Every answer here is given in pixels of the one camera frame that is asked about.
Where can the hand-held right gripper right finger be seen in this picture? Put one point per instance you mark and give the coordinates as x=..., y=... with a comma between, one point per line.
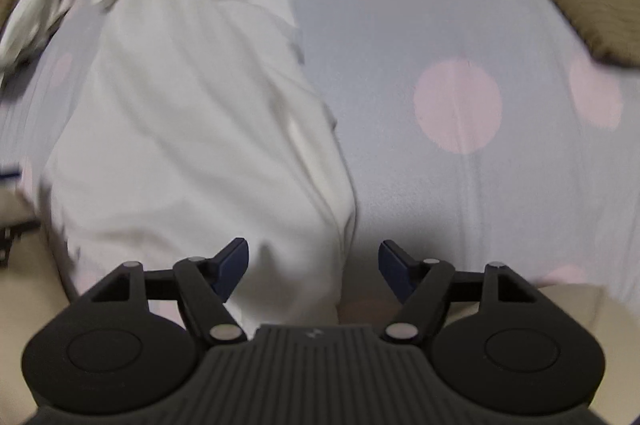
x=395, y=270

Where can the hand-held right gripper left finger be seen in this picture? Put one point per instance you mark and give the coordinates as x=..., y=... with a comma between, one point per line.
x=231, y=267

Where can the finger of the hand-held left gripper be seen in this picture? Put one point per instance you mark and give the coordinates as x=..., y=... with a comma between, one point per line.
x=9, y=173
x=15, y=236

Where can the cream white t-shirt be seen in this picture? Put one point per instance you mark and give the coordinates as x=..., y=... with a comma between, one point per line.
x=200, y=130

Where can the crumpled white clothes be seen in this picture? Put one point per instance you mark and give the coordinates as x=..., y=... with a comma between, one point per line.
x=35, y=15

